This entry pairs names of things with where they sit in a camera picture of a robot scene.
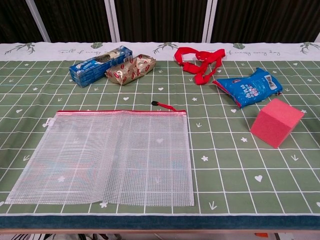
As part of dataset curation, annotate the pink foam cube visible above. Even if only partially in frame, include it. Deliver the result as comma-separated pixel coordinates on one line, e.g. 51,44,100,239
250,97,305,149

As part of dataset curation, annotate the gold snack package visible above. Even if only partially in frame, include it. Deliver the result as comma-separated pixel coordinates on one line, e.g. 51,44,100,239
104,53,157,87

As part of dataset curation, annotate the green grid tablecloth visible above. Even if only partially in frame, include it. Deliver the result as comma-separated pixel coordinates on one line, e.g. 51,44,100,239
0,41,320,230

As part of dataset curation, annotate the red fabric strap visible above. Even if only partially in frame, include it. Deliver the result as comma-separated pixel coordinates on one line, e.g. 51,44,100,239
173,46,226,86

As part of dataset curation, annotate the blue cookie box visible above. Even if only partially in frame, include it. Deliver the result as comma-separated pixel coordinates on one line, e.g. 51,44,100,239
68,45,134,88

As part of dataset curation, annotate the clear mesh zipper pouch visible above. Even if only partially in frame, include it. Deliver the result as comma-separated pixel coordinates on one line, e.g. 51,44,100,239
4,100,195,207

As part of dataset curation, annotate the blue snack bag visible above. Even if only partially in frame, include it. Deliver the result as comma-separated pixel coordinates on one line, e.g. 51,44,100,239
212,67,284,109

